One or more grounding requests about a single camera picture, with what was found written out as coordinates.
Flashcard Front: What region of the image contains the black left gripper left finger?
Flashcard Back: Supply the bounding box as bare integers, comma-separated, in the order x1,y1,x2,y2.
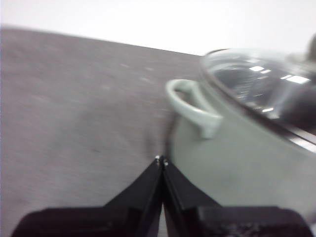
11,155,163,237

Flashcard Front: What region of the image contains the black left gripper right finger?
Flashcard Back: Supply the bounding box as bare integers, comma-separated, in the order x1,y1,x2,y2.
161,157,316,237

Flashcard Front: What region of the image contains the glass lid with green knob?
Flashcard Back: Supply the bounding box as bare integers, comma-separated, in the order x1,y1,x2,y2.
199,34,316,152

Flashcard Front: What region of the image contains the pale green electric pot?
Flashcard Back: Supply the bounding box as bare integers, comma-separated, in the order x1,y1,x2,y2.
164,79,316,223

